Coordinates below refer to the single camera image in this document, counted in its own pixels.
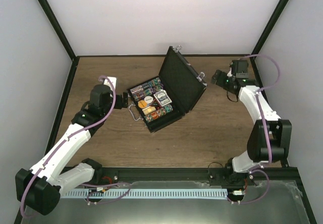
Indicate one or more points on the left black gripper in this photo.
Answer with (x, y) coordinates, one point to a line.
(119, 105)

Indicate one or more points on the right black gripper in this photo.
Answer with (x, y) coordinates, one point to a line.
(220, 81)

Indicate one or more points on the orange blind button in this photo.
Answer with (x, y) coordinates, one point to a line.
(142, 104)

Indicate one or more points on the unboxed banded card deck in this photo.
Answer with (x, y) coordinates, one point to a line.
(148, 110)

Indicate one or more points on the white dealer button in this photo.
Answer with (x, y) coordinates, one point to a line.
(149, 99)

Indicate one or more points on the black poker set case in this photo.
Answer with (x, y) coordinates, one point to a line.
(183, 85)

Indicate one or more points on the blue boxed card deck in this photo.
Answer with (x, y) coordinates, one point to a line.
(162, 98)

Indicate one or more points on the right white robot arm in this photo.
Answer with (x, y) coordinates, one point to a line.
(269, 140)

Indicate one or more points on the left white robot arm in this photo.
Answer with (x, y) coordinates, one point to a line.
(42, 186)

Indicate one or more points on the chip row in case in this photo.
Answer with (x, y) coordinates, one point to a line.
(147, 92)
(159, 113)
(149, 84)

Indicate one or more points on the lower chip row in case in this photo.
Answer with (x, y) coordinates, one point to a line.
(159, 113)

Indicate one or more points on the upper chip row in case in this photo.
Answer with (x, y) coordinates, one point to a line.
(149, 84)

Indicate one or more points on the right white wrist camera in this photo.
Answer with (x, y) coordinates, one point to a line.
(229, 74)

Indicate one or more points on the light blue slotted cable duct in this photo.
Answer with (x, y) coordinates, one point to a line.
(150, 194)

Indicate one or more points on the right black frame post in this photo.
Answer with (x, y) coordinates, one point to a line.
(270, 25)

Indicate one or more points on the black frame post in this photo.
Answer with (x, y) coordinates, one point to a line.
(57, 28)
(270, 25)

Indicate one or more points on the left black frame post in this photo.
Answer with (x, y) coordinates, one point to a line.
(57, 28)

